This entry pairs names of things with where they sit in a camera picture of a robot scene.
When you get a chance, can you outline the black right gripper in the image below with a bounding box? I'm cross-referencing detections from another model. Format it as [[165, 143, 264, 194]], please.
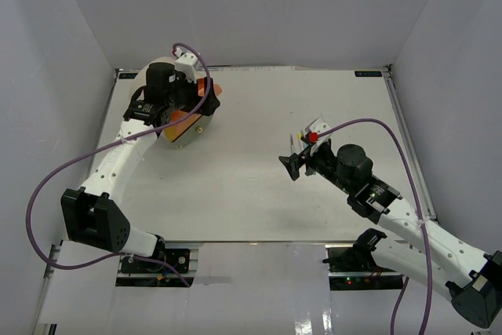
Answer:
[[278, 140, 354, 195]]

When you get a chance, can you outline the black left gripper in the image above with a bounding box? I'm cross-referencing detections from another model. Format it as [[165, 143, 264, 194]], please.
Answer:
[[166, 71, 220, 117]]

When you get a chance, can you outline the peach top drawer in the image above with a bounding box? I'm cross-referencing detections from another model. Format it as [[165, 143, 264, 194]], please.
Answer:
[[195, 78, 225, 97]]

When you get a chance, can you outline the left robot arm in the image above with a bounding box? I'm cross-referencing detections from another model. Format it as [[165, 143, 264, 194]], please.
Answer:
[[60, 61, 222, 271]]

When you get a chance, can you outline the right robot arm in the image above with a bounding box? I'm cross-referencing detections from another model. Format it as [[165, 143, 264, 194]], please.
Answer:
[[279, 140, 501, 329]]

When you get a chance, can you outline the cream cylindrical drawer organizer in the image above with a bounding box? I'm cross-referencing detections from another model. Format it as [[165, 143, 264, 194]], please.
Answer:
[[130, 56, 178, 107]]

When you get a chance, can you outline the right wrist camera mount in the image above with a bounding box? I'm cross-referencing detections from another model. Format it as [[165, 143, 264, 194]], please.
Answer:
[[304, 118, 331, 155]]

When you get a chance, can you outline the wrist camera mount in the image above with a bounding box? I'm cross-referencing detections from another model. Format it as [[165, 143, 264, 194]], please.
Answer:
[[304, 118, 331, 155], [173, 47, 202, 82]]

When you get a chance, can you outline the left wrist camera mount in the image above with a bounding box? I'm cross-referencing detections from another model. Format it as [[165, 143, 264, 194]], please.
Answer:
[[173, 47, 202, 82]]

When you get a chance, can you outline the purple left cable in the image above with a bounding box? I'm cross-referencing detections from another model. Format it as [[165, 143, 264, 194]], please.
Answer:
[[26, 42, 215, 271]]

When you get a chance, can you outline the purple cable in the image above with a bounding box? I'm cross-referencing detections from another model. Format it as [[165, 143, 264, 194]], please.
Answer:
[[309, 117, 435, 335], [26, 42, 215, 271]]

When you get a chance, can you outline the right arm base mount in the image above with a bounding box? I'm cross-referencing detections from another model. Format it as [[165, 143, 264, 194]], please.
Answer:
[[322, 228, 404, 292]]

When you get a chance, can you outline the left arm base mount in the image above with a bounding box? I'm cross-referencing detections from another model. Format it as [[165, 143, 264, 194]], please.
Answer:
[[115, 247, 197, 288]]

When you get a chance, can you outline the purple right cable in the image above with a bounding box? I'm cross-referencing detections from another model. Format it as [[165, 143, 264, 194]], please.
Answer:
[[309, 117, 435, 335]]

